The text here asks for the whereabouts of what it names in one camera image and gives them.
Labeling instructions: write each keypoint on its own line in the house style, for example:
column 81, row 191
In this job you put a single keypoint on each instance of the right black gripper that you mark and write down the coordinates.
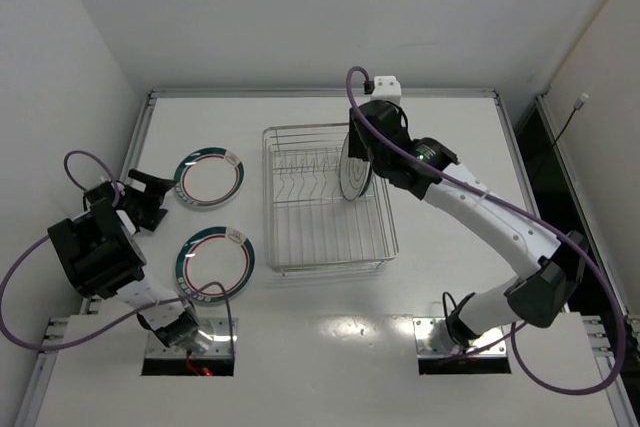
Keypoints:
column 361, row 134

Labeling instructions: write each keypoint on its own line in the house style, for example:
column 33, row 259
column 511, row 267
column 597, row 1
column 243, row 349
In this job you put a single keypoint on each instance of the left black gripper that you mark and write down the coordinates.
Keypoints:
column 148, row 204

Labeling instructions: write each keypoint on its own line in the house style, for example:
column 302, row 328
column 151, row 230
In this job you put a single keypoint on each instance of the white grey rimmed plate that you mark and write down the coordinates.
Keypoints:
column 352, row 175

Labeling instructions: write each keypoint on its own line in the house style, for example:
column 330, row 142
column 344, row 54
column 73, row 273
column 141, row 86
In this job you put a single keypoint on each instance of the small blue patterned plate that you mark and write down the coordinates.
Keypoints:
column 367, row 184

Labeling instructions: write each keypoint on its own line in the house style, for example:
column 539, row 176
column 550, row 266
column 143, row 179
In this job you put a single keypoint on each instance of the green red rimmed plate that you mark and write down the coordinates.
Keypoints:
column 220, row 254
column 208, row 177

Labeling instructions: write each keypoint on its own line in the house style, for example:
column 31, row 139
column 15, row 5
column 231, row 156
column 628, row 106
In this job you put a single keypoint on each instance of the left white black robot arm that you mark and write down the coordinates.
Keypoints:
column 100, row 257

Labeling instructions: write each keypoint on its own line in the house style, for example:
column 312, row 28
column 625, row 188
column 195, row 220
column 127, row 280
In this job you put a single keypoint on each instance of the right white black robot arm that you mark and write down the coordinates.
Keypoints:
column 545, row 277

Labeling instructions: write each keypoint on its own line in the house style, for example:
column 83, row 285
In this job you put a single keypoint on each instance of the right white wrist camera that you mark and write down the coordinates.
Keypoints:
column 384, row 88

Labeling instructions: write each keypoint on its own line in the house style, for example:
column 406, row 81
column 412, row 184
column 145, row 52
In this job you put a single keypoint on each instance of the metal wire dish rack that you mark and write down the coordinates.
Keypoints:
column 308, row 225

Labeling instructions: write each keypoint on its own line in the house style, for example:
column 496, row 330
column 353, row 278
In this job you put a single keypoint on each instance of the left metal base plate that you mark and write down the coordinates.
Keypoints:
column 215, row 340

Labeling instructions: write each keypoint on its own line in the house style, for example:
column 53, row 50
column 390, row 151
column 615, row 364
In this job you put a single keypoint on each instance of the metal base plate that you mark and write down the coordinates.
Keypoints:
column 215, row 340
column 433, row 343

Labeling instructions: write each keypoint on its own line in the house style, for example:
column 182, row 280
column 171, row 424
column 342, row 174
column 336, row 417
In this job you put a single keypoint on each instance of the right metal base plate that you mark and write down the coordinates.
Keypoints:
column 433, row 343

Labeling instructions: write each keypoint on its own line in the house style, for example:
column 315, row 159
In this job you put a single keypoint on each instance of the black cable white connector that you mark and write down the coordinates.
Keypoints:
column 576, row 107

